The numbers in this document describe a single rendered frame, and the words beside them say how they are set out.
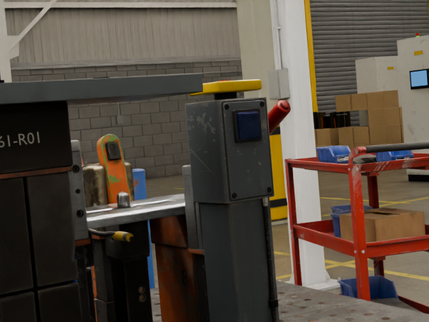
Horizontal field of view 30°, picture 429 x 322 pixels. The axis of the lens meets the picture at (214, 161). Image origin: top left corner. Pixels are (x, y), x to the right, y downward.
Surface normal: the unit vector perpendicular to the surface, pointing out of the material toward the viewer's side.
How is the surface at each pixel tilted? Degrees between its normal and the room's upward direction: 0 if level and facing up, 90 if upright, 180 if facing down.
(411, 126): 90
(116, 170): 78
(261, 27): 90
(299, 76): 90
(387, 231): 90
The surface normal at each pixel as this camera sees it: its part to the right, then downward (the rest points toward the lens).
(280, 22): -0.85, 0.10
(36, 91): 0.58, 0.00
